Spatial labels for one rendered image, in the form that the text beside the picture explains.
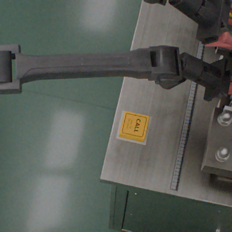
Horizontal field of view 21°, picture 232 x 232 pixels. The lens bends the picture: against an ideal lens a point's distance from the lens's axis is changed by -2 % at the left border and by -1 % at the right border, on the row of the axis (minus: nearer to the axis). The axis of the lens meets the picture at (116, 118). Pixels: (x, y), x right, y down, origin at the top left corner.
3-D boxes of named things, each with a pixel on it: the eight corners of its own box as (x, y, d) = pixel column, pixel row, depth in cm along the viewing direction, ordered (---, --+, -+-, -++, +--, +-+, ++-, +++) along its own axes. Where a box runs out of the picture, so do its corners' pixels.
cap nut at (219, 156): (216, 147, 160) (219, 142, 155) (230, 150, 159) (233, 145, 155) (213, 160, 158) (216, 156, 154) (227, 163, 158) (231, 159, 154)
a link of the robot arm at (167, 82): (163, 78, 146) (159, 44, 148) (136, 93, 155) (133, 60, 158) (204, 84, 152) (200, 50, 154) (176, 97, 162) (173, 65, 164)
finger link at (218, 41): (223, 59, 145) (196, 41, 140) (228, 33, 148) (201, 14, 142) (246, 54, 140) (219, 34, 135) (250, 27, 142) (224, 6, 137)
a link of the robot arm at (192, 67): (183, 68, 148) (185, 46, 151) (165, 76, 154) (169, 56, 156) (205, 78, 151) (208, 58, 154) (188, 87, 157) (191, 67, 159)
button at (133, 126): (124, 113, 176) (124, 110, 174) (148, 118, 175) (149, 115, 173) (118, 136, 174) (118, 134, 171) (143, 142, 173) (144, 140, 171)
